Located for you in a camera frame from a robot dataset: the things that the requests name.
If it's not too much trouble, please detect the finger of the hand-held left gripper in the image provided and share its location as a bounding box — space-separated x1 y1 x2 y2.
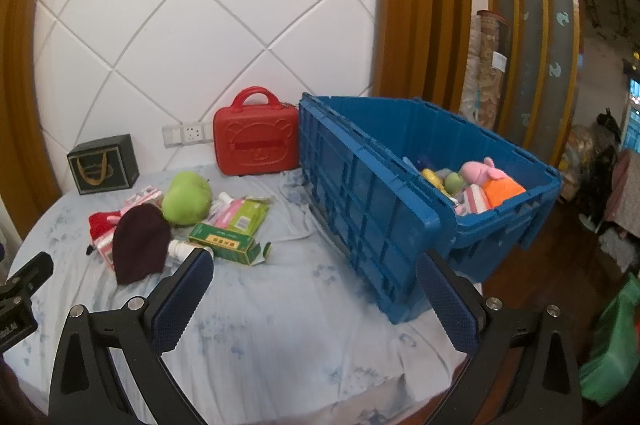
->
6 252 54 292

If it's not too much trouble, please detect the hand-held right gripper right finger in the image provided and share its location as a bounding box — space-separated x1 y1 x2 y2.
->
415 249 586 425

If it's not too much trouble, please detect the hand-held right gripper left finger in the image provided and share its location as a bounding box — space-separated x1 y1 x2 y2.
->
47 247 216 425

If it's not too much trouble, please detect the maroon knit beanie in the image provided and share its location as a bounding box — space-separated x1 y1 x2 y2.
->
112 204 172 286

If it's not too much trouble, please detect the green plush apple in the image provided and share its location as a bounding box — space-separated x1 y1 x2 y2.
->
161 172 213 226

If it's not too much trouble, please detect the blue plastic crate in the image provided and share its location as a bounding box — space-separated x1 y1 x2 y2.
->
298 94 563 325

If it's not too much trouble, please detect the white small bottle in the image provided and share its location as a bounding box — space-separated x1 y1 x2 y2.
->
167 239 201 258

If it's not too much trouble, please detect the green medicine box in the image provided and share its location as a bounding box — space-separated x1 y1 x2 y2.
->
188 222 273 266

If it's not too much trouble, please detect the pink pig plush red dress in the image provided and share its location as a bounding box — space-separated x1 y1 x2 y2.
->
88 208 126 241

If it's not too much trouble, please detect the white tube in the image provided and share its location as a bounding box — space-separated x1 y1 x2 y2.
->
210 192 236 216

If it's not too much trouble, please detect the green pink packet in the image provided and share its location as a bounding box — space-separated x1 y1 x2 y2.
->
210 198 271 236

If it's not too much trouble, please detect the pink striped cloth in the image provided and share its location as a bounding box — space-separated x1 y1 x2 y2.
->
454 185 493 216

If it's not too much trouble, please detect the pink pig plush orange dress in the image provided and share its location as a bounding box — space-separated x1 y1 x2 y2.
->
460 158 527 209

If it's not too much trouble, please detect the yellow toy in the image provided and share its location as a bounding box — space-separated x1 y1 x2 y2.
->
421 168 451 193

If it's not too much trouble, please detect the black gift box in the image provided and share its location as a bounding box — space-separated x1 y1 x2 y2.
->
67 134 140 197

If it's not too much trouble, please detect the green plastic bag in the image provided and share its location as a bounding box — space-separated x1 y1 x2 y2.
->
580 272 640 406

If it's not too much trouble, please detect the red small suitcase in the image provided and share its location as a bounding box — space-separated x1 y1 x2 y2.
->
213 86 301 177

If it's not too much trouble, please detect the pink patterned cover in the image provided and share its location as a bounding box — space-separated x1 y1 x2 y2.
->
602 150 640 273

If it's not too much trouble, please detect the dark hanging garment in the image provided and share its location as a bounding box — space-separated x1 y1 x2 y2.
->
592 108 622 226

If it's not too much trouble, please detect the rolled patterned carpet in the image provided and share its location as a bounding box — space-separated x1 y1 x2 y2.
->
460 10 511 131

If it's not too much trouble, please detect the wooden slat partition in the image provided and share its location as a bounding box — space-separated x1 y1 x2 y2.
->
482 0 583 166

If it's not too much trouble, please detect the white wall socket panel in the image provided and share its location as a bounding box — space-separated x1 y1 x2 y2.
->
161 121 217 149

